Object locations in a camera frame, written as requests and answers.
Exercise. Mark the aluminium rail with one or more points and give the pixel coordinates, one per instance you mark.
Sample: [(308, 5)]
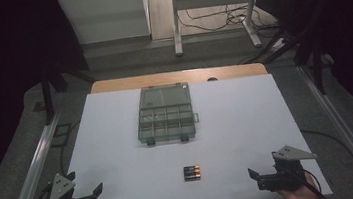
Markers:
[(31, 183), (345, 130)]

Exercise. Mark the white cabinet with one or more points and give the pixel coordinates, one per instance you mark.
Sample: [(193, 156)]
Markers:
[(104, 17)]

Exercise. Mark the black metal stand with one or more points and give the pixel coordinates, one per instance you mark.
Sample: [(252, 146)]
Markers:
[(47, 97), (317, 63)]

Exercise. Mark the dark round table hole cap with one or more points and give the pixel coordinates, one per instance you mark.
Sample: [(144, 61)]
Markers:
[(212, 79)]

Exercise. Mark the clear grey compartment box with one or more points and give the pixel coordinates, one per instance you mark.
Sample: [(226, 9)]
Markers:
[(167, 120)]

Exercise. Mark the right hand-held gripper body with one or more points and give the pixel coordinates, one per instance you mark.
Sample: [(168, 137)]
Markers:
[(287, 175)]

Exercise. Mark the white table sheet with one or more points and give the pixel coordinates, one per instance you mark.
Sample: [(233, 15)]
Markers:
[(245, 132)]

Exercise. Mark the white power strip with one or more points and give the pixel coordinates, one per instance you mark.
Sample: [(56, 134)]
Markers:
[(278, 45)]

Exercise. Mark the person's right hand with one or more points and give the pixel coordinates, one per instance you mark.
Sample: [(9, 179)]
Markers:
[(301, 196)]

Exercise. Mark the black orange-tipped battery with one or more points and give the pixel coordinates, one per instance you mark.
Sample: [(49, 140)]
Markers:
[(191, 178), (190, 168), (191, 173)]

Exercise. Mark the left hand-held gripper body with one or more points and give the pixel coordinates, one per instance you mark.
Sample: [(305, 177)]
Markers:
[(61, 188)]

